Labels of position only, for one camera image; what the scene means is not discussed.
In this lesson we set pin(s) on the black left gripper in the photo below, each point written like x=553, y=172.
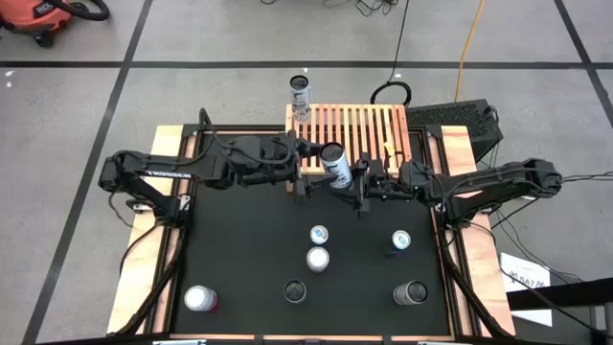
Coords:
x=258, y=158

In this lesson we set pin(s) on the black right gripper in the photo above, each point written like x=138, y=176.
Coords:
x=402, y=184

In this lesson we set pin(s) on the Celsius Arctic Vibe can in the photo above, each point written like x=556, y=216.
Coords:
x=300, y=103
x=337, y=170

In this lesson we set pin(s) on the blue silver Red Bull can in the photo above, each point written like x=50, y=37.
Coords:
x=319, y=234
x=401, y=239

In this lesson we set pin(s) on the Celsius Peach Vibe can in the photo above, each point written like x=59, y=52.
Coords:
x=409, y=293

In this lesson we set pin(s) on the dark can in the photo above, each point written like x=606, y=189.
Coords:
x=294, y=291

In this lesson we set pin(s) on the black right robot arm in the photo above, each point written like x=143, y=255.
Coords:
x=503, y=182

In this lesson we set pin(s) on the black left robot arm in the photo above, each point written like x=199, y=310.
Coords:
x=158, y=173

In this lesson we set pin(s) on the wooden slatted shelf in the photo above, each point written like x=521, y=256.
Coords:
x=364, y=124

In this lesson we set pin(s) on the yellow tape tag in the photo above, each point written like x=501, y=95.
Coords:
x=390, y=148

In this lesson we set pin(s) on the pink and silver can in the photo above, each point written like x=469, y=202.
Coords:
x=318, y=259

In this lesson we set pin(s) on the black computer case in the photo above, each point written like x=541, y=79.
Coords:
x=455, y=115

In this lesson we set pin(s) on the red can white lid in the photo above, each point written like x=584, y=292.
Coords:
x=198, y=298

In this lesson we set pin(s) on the white paper sign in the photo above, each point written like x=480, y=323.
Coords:
x=522, y=266

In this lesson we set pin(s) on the black beam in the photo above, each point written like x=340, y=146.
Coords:
x=565, y=293

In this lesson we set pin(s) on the orange shop vacuum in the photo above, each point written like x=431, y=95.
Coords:
x=33, y=14

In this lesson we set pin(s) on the black aluminium rig frame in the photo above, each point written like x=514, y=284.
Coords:
x=163, y=287

